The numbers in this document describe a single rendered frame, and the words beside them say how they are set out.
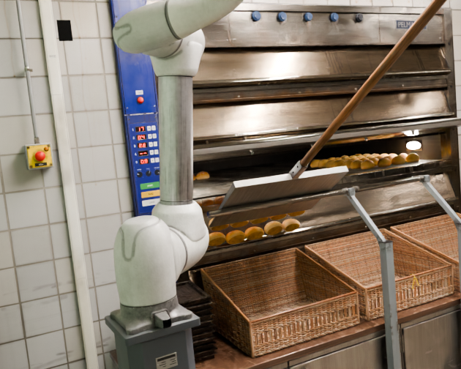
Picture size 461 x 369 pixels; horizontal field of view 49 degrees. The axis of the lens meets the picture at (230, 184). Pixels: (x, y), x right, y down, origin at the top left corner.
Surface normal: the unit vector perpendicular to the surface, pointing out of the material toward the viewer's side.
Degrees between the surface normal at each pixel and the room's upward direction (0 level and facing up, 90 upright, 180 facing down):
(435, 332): 90
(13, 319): 90
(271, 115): 70
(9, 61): 90
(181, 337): 90
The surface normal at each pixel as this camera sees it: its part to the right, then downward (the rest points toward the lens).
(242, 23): 0.44, 0.05
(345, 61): 0.38, -0.29
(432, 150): -0.90, 0.13
